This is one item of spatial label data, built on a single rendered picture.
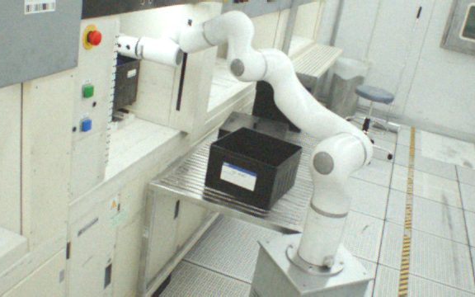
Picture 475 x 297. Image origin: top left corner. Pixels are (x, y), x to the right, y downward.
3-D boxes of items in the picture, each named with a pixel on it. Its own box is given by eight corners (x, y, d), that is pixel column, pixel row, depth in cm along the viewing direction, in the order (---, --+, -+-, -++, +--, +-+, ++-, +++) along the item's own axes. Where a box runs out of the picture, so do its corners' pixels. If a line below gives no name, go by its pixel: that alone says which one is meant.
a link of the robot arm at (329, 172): (355, 209, 156) (376, 139, 147) (325, 229, 142) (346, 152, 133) (322, 194, 163) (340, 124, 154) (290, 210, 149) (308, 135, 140)
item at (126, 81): (105, 124, 191) (111, 42, 180) (60, 111, 196) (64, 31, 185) (137, 110, 213) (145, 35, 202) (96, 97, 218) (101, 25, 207)
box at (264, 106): (300, 134, 267) (311, 87, 258) (248, 120, 273) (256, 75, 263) (308, 119, 293) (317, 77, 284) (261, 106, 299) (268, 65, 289)
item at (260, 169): (202, 185, 195) (209, 143, 189) (235, 163, 219) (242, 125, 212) (267, 210, 185) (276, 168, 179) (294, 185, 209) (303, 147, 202)
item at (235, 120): (278, 165, 225) (284, 138, 220) (213, 149, 229) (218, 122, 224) (286, 143, 252) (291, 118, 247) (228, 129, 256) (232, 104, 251)
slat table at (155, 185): (261, 388, 203) (303, 232, 175) (132, 335, 218) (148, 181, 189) (320, 239, 320) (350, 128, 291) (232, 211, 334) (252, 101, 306)
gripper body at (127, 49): (135, 59, 187) (109, 53, 190) (148, 55, 196) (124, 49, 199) (137, 40, 184) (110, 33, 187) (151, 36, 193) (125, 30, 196)
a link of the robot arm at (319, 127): (336, 186, 146) (362, 173, 158) (362, 159, 139) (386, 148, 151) (231, 69, 162) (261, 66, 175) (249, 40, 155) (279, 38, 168)
